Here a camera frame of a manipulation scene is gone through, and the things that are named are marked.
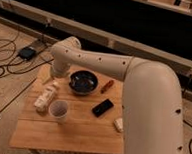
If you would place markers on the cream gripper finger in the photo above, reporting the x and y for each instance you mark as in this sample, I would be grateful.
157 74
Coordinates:
47 80

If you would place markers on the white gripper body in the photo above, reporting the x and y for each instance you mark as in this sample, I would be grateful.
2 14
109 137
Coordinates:
59 69

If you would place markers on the black rectangular eraser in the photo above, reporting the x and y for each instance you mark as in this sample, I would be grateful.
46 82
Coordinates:
101 108

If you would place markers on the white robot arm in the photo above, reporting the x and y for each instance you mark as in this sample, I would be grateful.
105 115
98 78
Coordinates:
151 96

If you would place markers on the white plastic bottle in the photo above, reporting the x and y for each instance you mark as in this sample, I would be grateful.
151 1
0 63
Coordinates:
47 95

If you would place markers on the dark blue bowl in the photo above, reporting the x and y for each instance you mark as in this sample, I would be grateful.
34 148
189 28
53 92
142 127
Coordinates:
83 82

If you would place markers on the white paper cup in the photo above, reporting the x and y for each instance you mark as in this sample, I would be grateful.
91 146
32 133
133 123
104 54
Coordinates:
58 110

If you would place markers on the wooden table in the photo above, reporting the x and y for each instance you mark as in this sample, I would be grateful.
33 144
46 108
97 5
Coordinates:
81 132

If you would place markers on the brown wooden stick object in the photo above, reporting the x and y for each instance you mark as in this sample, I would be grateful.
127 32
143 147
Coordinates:
107 86

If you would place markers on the long wooden frame beam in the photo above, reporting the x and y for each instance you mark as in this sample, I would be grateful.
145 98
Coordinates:
126 46

